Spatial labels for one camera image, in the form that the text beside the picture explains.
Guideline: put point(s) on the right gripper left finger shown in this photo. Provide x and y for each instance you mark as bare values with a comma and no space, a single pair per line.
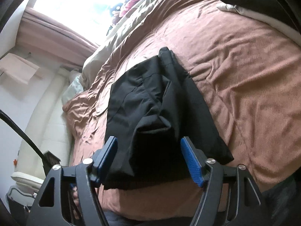
51,203

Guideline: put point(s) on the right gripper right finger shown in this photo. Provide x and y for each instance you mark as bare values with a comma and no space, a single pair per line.
230,194

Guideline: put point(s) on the black garment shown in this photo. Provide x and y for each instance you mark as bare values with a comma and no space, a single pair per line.
151,108

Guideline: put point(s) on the dark small box on nightstand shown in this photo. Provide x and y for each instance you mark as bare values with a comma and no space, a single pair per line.
49,161

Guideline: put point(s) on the cream padded headboard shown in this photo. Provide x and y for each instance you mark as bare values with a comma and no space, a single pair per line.
48,129

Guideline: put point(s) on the white bedside table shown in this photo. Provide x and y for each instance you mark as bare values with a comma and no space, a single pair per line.
25,188

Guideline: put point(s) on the pale green pillow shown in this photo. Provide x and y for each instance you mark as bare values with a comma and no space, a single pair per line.
74,88

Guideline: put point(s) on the pink curtain left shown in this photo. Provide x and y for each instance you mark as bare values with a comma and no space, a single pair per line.
41,34

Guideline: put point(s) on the beige duvet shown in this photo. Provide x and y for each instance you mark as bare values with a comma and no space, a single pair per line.
117,35

